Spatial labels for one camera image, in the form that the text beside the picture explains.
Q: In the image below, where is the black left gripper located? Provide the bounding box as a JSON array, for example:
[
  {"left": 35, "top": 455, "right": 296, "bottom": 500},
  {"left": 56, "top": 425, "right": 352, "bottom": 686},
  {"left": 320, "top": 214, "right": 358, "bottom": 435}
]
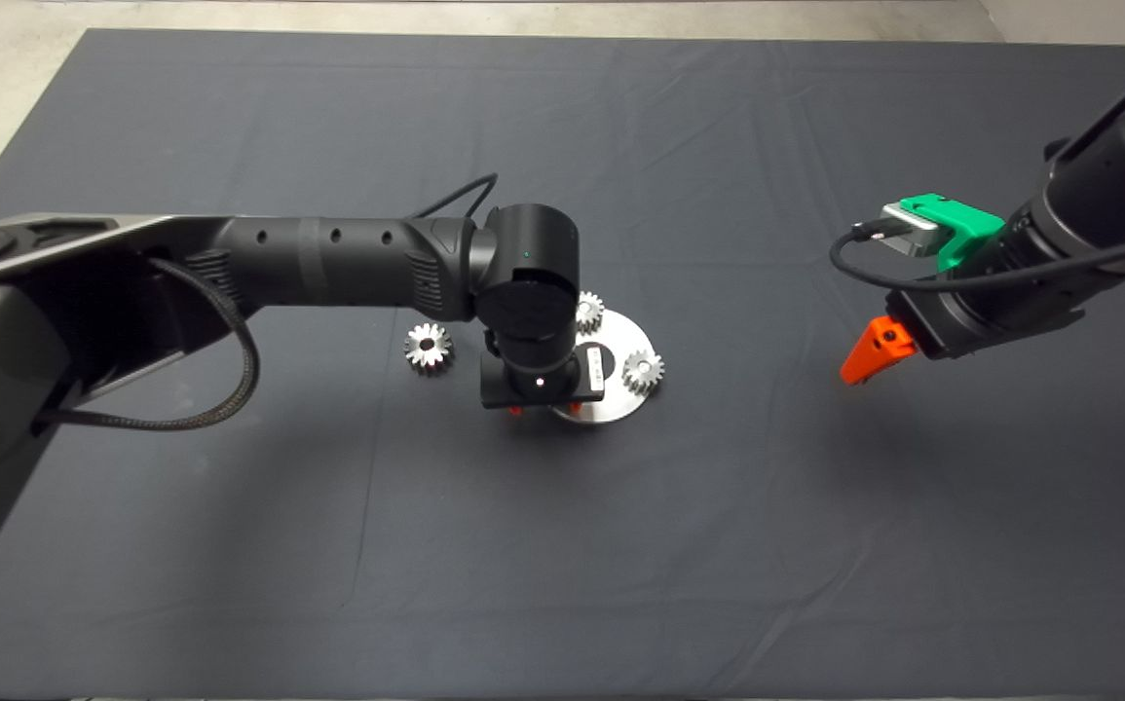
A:
[{"left": 480, "top": 346, "right": 608, "bottom": 417}]

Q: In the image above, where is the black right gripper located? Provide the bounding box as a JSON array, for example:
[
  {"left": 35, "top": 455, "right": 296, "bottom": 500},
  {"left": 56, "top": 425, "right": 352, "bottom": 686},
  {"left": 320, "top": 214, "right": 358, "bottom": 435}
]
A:
[{"left": 840, "top": 234, "right": 1089, "bottom": 387}]

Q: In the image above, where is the larger steel gear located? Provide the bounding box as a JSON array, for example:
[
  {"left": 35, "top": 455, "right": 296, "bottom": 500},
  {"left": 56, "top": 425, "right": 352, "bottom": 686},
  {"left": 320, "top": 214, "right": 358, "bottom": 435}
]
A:
[{"left": 403, "top": 321, "right": 456, "bottom": 376}]

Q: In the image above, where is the round metal plate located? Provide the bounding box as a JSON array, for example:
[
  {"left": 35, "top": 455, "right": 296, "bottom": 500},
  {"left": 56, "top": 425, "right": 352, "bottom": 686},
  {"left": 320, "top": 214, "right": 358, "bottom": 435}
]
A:
[{"left": 548, "top": 310, "right": 663, "bottom": 425}]

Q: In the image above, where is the dark grey table cloth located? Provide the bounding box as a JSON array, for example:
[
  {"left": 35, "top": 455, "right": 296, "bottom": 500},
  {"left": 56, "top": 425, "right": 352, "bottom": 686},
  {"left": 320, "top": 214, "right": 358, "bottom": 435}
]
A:
[{"left": 0, "top": 27, "right": 1125, "bottom": 700}]

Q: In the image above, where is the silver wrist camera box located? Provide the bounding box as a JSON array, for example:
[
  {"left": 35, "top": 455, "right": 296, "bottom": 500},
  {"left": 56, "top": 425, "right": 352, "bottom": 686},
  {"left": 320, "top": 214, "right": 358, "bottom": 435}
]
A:
[{"left": 879, "top": 204, "right": 943, "bottom": 259}]

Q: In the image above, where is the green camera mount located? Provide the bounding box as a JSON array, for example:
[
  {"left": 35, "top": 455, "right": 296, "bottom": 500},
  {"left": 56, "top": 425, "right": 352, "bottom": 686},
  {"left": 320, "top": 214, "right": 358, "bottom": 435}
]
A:
[{"left": 898, "top": 193, "right": 1006, "bottom": 274}]

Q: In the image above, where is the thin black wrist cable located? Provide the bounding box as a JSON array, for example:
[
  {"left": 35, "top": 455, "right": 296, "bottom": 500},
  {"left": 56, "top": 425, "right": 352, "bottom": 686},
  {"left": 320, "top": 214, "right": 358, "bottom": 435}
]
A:
[{"left": 411, "top": 173, "right": 500, "bottom": 223}]

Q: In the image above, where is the thick black braided cable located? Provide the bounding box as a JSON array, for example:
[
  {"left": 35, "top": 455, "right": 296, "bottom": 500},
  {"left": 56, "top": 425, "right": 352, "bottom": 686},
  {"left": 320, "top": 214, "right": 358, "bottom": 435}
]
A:
[{"left": 31, "top": 258, "right": 262, "bottom": 432}]

